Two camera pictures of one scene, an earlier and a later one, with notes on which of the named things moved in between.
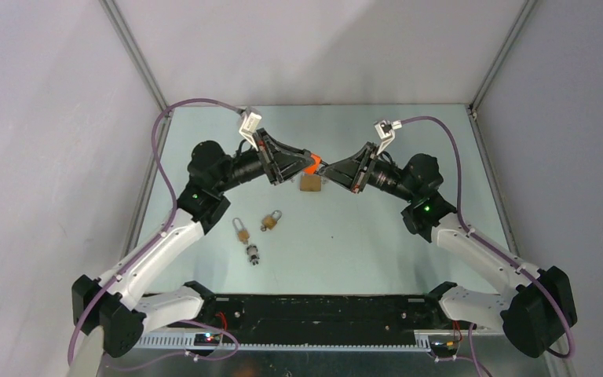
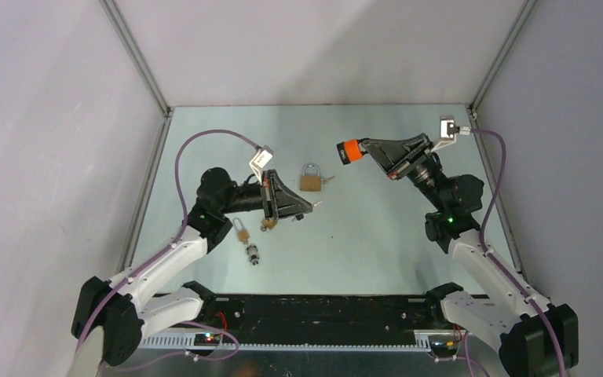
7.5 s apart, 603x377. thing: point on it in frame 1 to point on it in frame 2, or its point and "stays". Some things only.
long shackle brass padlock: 243,234 stays
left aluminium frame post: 135,51 stays
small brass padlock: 269,221 stays
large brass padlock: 310,183 stays
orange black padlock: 312,169 to 350,151
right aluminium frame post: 474,105 stays
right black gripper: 349,173 to 390,153
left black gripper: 282,162 to 279,202
